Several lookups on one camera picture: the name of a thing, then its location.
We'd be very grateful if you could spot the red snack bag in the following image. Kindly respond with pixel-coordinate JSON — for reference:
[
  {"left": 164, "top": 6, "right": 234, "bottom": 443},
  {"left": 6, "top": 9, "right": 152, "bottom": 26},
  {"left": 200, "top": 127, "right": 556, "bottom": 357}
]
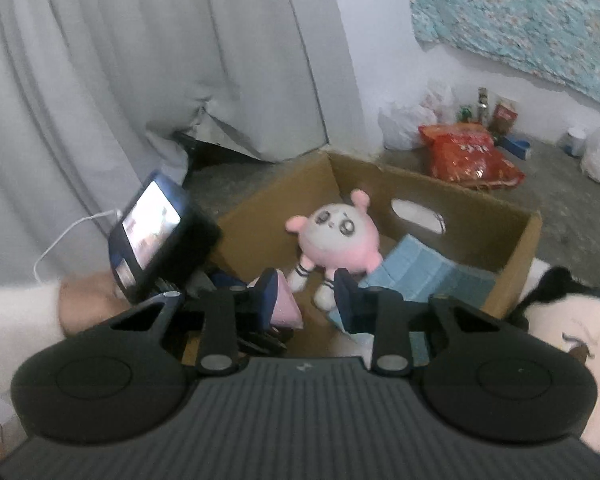
[{"left": 419, "top": 122, "right": 526, "bottom": 192}]

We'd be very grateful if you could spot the white cable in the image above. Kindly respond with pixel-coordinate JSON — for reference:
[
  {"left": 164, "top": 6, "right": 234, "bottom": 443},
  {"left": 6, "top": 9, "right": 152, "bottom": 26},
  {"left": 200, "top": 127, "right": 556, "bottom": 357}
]
[{"left": 34, "top": 209, "right": 124, "bottom": 284}]

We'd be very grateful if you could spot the white plastic bag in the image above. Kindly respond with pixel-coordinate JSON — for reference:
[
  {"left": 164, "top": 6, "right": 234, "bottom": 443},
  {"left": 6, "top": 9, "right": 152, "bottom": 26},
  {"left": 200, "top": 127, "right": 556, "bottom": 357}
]
[{"left": 377, "top": 82, "right": 456, "bottom": 151}]

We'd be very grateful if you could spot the brown cardboard box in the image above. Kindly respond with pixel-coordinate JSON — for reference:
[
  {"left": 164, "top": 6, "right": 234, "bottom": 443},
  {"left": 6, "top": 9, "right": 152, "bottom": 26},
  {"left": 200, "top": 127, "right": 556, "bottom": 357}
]
[{"left": 180, "top": 150, "right": 544, "bottom": 362}]

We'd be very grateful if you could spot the blue plastic holder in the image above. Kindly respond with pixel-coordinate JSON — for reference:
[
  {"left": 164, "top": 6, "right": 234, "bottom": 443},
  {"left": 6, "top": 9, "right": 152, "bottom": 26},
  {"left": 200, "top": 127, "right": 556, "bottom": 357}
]
[{"left": 497, "top": 135, "right": 532, "bottom": 160}]

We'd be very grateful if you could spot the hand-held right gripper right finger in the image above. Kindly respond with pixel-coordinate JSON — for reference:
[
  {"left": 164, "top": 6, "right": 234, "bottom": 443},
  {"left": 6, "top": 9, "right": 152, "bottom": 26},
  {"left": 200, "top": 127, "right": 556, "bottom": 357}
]
[{"left": 335, "top": 267, "right": 529, "bottom": 377}]

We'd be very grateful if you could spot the person's left hand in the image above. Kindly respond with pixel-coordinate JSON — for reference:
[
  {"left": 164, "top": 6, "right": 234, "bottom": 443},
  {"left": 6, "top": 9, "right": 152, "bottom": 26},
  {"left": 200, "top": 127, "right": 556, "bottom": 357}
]
[{"left": 57, "top": 272, "right": 137, "bottom": 337}]

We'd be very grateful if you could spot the blue face mask stack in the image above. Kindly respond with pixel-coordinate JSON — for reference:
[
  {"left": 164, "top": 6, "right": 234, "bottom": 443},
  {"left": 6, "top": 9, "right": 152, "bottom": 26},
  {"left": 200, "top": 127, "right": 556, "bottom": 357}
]
[{"left": 327, "top": 234, "right": 496, "bottom": 367}]

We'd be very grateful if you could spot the large black-haired plush doll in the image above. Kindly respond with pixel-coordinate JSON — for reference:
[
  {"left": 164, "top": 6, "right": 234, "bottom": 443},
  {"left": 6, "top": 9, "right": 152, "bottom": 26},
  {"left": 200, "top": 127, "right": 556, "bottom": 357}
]
[{"left": 507, "top": 257, "right": 600, "bottom": 467}]

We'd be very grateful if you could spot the pink cloth pouch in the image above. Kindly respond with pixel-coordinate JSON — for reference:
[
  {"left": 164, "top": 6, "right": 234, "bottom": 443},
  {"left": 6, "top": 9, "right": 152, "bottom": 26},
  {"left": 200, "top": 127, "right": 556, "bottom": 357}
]
[{"left": 247, "top": 269, "right": 305, "bottom": 331}]

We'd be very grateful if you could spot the white curtain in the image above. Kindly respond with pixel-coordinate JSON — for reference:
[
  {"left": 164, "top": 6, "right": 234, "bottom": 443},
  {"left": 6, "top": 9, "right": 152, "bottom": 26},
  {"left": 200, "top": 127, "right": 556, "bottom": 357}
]
[{"left": 0, "top": 0, "right": 331, "bottom": 287}]

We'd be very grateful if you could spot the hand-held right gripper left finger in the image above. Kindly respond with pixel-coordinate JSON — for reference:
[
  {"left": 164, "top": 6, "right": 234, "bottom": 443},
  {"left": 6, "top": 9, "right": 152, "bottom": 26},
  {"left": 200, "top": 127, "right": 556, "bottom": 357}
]
[{"left": 87, "top": 267, "right": 281, "bottom": 377}]

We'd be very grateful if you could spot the red carton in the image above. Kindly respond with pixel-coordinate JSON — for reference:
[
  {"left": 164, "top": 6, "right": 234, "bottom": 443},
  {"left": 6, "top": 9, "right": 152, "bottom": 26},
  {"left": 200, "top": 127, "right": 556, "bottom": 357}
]
[{"left": 491, "top": 97, "right": 520, "bottom": 136}]

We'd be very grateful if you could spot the white cup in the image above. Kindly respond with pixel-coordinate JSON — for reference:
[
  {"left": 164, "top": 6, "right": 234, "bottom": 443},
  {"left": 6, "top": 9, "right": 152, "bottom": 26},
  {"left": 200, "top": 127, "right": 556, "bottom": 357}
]
[{"left": 562, "top": 127, "right": 587, "bottom": 157}]

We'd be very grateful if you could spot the blue floral wall cloth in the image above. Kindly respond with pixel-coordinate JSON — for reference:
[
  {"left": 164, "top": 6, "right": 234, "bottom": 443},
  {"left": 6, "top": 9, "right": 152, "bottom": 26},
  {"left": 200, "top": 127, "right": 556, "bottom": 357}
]
[{"left": 404, "top": 0, "right": 600, "bottom": 111}]

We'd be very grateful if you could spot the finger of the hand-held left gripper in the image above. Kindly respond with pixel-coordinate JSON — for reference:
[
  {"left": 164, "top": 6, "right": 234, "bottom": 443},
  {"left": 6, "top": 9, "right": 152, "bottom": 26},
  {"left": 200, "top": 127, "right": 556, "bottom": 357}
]
[
  {"left": 235, "top": 327, "right": 290, "bottom": 359},
  {"left": 205, "top": 267, "right": 254, "bottom": 295}
]

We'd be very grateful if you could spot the pink plush doll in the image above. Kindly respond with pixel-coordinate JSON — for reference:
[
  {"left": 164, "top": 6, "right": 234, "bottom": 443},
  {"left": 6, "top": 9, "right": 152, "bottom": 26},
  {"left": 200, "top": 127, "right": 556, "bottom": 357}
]
[{"left": 286, "top": 189, "right": 384, "bottom": 311}]

